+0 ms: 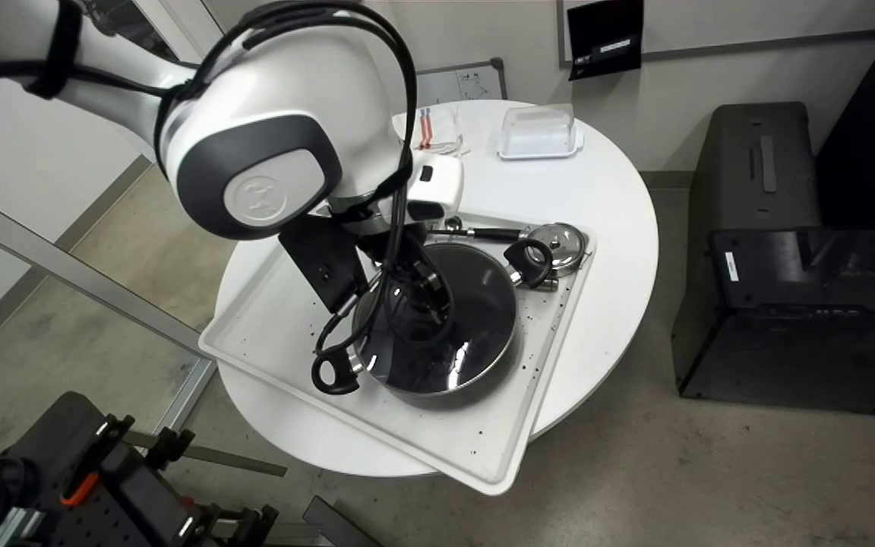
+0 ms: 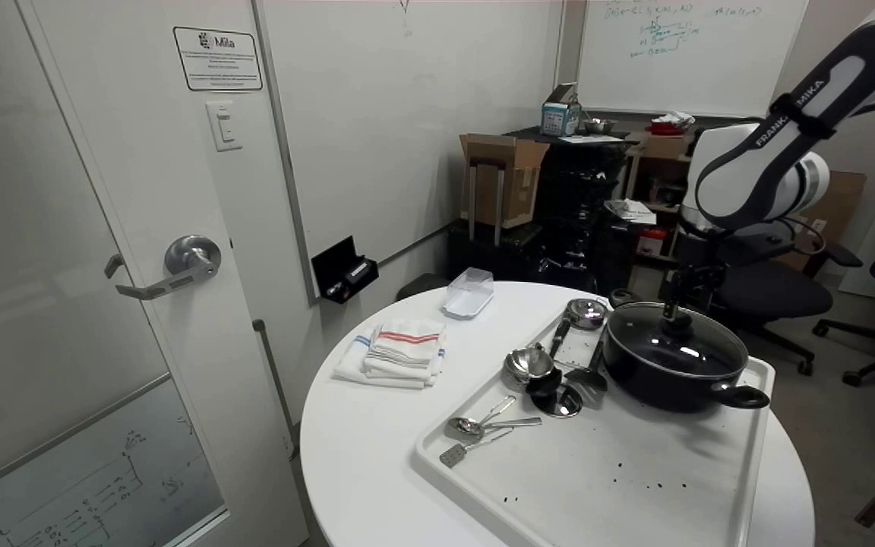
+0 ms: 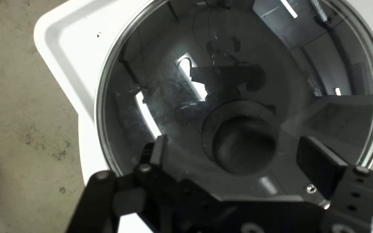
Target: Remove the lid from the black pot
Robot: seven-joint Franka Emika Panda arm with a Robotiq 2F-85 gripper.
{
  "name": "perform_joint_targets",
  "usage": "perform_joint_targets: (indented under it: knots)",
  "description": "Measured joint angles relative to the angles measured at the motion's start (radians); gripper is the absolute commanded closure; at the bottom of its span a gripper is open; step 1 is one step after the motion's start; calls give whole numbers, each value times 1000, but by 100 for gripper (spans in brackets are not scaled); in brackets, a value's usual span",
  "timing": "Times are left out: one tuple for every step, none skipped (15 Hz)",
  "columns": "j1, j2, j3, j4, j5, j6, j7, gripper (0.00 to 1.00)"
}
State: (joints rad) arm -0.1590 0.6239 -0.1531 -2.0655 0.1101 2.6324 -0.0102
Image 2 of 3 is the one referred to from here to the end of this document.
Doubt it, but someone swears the folded white red-striped cloth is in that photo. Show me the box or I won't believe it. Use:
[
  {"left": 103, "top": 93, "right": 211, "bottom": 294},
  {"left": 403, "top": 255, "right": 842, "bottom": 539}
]
[{"left": 331, "top": 326, "right": 450, "bottom": 392}]

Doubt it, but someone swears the small steel measuring spoon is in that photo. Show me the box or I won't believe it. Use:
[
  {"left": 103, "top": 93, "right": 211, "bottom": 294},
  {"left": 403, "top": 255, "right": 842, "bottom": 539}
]
[
  {"left": 471, "top": 396, "right": 520, "bottom": 427},
  {"left": 446, "top": 411, "right": 543, "bottom": 444}
]

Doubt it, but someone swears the black marker holder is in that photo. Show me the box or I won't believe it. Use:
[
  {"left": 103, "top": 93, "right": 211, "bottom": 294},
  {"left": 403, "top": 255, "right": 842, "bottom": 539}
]
[{"left": 309, "top": 235, "right": 379, "bottom": 306}]

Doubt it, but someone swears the glass lid with black knob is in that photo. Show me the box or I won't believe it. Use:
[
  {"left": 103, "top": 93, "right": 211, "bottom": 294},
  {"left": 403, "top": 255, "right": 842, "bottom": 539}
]
[{"left": 605, "top": 298, "right": 752, "bottom": 381}]

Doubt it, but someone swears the whiteboard with green writing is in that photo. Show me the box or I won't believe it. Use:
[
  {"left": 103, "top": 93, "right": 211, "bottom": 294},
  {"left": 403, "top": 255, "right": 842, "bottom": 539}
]
[{"left": 574, "top": 0, "right": 810, "bottom": 121}]

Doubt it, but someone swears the white printed door sign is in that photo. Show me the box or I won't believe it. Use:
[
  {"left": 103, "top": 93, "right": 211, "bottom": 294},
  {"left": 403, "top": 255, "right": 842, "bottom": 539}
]
[{"left": 170, "top": 23, "right": 269, "bottom": 93}]

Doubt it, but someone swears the white door with glass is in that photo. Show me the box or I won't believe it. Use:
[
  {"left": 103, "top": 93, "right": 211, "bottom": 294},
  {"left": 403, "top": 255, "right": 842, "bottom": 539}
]
[{"left": 0, "top": 0, "right": 309, "bottom": 547}]

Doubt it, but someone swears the wooden shelf unit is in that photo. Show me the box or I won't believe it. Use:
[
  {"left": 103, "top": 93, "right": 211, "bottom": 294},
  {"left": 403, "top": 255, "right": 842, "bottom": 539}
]
[{"left": 618, "top": 134, "right": 704, "bottom": 266}]

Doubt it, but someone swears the grey office chair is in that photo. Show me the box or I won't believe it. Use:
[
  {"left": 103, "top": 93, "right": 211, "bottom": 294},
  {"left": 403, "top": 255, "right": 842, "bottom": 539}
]
[{"left": 704, "top": 216, "right": 866, "bottom": 377}]

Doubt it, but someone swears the tall black cabinet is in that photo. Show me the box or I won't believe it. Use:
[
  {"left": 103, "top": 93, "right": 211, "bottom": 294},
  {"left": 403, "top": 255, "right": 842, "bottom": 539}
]
[{"left": 536, "top": 134, "right": 636, "bottom": 298}]

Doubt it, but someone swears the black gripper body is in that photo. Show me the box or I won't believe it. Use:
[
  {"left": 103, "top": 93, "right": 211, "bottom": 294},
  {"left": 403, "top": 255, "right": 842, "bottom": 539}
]
[{"left": 660, "top": 221, "right": 731, "bottom": 311}]

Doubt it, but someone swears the white light switch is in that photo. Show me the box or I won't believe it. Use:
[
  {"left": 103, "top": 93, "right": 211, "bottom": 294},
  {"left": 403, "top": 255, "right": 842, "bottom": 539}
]
[{"left": 203, "top": 98, "right": 247, "bottom": 156}]

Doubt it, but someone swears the silver door lever handle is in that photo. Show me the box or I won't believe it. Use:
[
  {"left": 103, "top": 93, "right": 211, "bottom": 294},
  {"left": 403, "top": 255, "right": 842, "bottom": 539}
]
[{"left": 102, "top": 231, "right": 224, "bottom": 305}]

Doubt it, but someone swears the red and white item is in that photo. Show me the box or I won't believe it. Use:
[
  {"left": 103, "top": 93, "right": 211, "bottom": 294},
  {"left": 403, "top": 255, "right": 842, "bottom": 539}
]
[{"left": 647, "top": 110, "right": 700, "bottom": 140}]

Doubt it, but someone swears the large wall whiteboard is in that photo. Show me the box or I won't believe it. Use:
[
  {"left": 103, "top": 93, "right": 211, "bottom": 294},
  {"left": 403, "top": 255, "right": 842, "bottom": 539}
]
[{"left": 249, "top": 0, "right": 571, "bottom": 306}]

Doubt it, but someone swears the low black case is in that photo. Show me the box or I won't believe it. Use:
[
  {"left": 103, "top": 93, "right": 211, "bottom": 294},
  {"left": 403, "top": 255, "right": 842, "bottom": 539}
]
[{"left": 445, "top": 220, "right": 551, "bottom": 284}]

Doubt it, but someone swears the small grey flat piece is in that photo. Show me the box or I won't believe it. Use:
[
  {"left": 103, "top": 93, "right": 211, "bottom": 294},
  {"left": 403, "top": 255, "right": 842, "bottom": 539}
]
[{"left": 439, "top": 441, "right": 471, "bottom": 471}]

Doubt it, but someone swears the black cooking pot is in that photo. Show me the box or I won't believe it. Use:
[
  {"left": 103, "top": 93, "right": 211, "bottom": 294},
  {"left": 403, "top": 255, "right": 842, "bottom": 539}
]
[{"left": 598, "top": 326, "right": 772, "bottom": 415}]

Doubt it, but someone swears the open cardboard box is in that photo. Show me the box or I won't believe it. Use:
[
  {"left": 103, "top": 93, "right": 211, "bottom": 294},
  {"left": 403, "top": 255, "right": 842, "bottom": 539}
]
[{"left": 458, "top": 129, "right": 553, "bottom": 231}]

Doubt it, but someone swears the teal small box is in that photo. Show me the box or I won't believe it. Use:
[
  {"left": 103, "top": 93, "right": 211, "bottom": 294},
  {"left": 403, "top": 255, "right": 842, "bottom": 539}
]
[{"left": 542, "top": 83, "right": 584, "bottom": 140}]

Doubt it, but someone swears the clear plastic container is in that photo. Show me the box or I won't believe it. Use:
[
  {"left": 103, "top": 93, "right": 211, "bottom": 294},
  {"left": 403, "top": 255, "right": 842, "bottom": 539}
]
[{"left": 439, "top": 265, "right": 498, "bottom": 321}]

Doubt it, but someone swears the black ladle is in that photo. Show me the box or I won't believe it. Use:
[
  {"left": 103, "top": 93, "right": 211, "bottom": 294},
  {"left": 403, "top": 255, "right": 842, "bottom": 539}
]
[{"left": 527, "top": 367, "right": 588, "bottom": 419}]

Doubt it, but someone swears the small steel ladle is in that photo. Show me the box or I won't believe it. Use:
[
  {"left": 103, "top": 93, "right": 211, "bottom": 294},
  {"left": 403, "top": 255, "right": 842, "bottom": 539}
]
[{"left": 498, "top": 321, "right": 571, "bottom": 388}]

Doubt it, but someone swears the large steel ladle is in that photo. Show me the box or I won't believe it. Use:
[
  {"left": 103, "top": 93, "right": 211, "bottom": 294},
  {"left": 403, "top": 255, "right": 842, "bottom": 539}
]
[{"left": 543, "top": 294, "right": 614, "bottom": 359}]

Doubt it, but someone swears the white plastic tray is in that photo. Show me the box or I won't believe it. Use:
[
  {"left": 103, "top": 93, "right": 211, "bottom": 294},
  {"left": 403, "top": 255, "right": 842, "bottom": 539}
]
[{"left": 407, "top": 298, "right": 777, "bottom": 547}]

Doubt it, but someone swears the white papers stack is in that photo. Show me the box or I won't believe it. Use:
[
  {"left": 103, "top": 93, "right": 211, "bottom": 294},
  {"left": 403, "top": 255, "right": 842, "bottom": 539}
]
[{"left": 605, "top": 198, "right": 660, "bottom": 228}]

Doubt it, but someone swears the black serving spoon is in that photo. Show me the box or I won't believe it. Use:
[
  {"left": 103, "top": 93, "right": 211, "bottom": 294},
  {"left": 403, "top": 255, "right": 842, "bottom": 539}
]
[{"left": 564, "top": 336, "right": 614, "bottom": 407}]

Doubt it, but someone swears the flat cardboard box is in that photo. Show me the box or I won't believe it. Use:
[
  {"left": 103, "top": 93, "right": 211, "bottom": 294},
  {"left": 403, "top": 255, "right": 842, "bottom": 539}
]
[{"left": 803, "top": 168, "right": 870, "bottom": 275}]

